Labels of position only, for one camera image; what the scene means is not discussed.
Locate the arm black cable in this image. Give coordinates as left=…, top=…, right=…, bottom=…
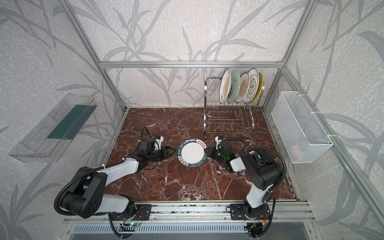
left=223, top=139, right=287, bottom=238
left=53, top=126, right=151, bottom=239

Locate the wrist white camera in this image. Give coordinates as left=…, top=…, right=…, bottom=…
left=215, top=136, right=228, bottom=150
left=153, top=135, right=164, bottom=150

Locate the green flower plate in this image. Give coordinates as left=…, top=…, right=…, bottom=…
left=227, top=68, right=240, bottom=104

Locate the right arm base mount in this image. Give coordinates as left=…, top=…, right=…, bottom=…
left=226, top=204, right=271, bottom=222

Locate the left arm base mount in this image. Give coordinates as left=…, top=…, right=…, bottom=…
left=111, top=204, right=152, bottom=221

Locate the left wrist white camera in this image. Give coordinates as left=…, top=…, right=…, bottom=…
left=153, top=135, right=164, bottom=150

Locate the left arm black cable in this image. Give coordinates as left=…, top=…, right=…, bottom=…
left=53, top=126, right=151, bottom=239

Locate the large orange sunburst plate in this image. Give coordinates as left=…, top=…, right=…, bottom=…
left=219, top=69, right=231, bottom=104

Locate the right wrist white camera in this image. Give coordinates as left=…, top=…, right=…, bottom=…
left=215, top=136, right=228, bottom=150

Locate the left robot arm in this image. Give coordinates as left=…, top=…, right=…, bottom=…
left=54, top=136, right=176, bottom=219

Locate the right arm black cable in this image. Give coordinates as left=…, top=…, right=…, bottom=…
left=223, top=139, right=287, bottom=238

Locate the aluminium frame rail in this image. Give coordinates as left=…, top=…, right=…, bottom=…
left=99, top=61, right=283, bottom=69

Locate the small orange sunburst plate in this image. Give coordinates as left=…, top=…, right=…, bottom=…
left=235, top=73, right=250, bottom=104

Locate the yellow woven bamboo plate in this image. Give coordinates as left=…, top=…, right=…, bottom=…
left=251, top=72, right=264, bottom=103

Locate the white plate green rim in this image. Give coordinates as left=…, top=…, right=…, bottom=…
left=243, top=68, right=259, bottom=104

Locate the clear plastic wall shelf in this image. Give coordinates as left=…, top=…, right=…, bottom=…
left=9, top=94, right=98, bottom=163

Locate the white wire mesh basket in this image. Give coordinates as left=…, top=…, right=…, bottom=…
left=272, top=91, right=333, bottom=164

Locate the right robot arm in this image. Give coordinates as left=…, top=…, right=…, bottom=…
left=205, top=139, right=287, bottom=220

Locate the stainless steel dish rack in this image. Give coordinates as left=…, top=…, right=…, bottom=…
left=203, top=77, right=262, bottom=139

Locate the white plate dark lettered rim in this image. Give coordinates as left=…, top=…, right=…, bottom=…
left=177, top=138, right=208, bottom=168

